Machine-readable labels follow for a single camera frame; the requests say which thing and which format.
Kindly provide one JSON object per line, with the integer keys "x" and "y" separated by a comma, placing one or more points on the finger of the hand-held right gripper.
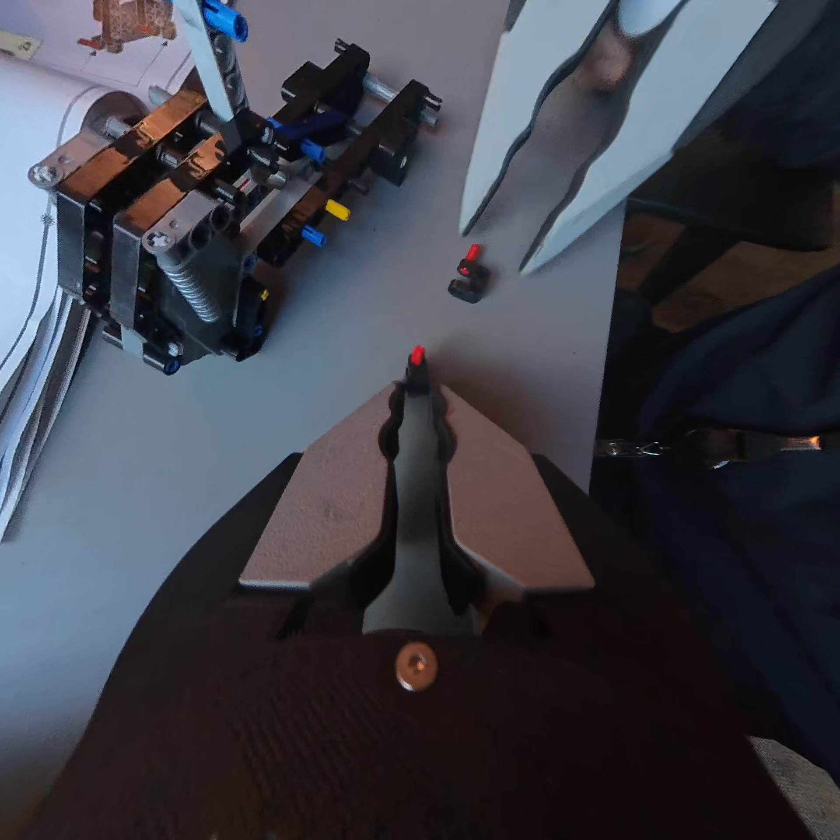
{"x": 518, "y": 85}
{"x": 682, "y": 79}

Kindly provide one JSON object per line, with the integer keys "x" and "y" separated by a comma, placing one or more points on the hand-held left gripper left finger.
{"x": 328, "y": 512}

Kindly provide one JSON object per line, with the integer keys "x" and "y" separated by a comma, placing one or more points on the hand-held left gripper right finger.
{"x": 512, "y": 518}

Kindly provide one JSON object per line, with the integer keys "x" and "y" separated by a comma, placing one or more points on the small black lego piece red pin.
{"x": 470, "y": 282}
{"x": 416, "y": 377}

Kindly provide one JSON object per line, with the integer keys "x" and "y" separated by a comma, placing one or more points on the black and grey lego assembly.
{"x": 190, "y": 262}

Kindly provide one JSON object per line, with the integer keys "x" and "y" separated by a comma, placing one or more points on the lego instruction booklet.
{"x": 39, "y": 164}

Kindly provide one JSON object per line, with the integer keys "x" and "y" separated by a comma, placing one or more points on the person's dark blue clothing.
{"x": 722, "y": 367}

